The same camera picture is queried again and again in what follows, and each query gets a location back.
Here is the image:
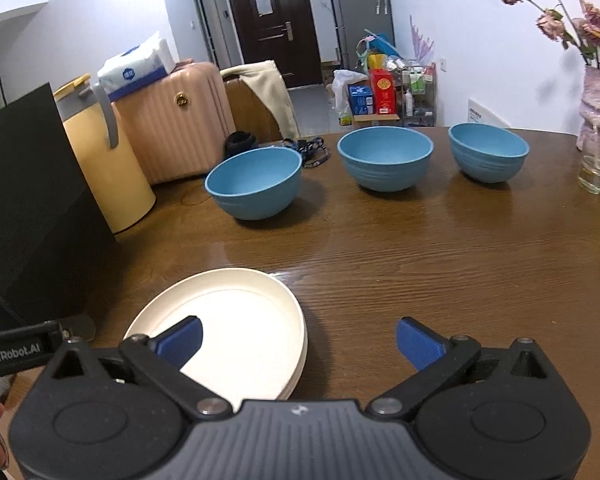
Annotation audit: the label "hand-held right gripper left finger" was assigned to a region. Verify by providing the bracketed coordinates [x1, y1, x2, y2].
[47, 316, 231, 418]

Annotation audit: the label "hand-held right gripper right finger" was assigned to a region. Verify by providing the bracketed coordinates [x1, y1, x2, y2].
[367, 317, 553, 418]

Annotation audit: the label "small cream plate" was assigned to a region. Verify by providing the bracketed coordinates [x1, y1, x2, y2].
[140, 275, 301, 388]

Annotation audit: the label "large blue bowl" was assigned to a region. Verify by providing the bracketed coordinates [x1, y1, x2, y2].
[205, 147, 303, 222]

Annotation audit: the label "medium blue bowl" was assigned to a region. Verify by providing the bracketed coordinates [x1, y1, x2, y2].
[337, 126, 434, 192]

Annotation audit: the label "small blue bowl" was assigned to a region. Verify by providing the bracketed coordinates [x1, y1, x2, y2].
[448, 123, 530, 184]

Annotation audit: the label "black box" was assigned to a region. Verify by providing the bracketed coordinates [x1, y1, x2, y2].
[0, 82, 118, 331]

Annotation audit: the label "pink ribbed suitcase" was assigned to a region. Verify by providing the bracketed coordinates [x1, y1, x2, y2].
[111, 61, 237, 186]

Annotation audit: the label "cardboard box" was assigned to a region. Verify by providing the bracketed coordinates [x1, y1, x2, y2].
[351, 112, 402, 128]

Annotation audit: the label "wooden chair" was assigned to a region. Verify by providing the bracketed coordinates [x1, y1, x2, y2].
[220, 60, 301, 143]

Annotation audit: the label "white flat panel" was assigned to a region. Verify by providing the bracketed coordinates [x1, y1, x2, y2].
[467, 97, 511, 128]

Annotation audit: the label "clear drinking glass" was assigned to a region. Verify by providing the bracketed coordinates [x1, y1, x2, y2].
[579, 130, 600, 195]

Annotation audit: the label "blue box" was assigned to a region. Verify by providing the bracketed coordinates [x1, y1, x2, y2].
[348, 85, 374, 116]

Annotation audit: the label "red box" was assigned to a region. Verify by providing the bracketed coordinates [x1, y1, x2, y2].
[370, 69, 397, 115]

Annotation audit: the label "beige cloth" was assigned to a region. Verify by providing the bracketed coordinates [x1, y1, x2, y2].
[240, 60, 299, 141]

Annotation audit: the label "white plastic bag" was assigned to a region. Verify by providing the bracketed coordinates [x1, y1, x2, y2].
[330, 70, 368, 111]

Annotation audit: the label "white blue tissue package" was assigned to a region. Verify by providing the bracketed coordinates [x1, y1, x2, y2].
[97, 31, 177, 102]

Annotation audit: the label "dark brown door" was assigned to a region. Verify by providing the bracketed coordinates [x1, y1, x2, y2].
[224, 0, 321, 90]

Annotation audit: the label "grey refrigerator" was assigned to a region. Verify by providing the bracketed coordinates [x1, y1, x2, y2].
[324, 0, 396, 68]

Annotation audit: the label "dried pink roses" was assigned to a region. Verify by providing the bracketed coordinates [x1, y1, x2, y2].
[499, 0, 600, 78]

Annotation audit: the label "yellow bin grey handle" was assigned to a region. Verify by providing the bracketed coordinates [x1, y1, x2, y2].
[54, 74, 157, 234]

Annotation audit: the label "blue lanyard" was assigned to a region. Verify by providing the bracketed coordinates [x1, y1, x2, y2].
[282, 136, 331, 168]

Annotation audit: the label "wire storage cart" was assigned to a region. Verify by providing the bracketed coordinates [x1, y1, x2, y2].
[400, 62, 438, 128]

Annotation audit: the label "purple wall decoration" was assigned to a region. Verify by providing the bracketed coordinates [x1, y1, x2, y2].
[409, 15, 436, 63]

